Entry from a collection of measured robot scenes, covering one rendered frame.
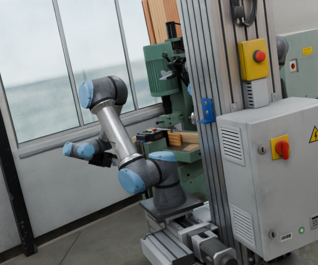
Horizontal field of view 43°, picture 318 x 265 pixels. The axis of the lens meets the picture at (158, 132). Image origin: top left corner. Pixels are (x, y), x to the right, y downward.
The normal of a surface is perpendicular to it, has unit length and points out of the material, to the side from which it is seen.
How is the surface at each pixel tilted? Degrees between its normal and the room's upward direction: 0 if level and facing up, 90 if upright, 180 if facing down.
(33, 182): 90
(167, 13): 87
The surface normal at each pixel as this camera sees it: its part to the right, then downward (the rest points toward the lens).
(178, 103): -0.75, 0.27
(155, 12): 0.58, 0.02
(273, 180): 0.38, 0.14
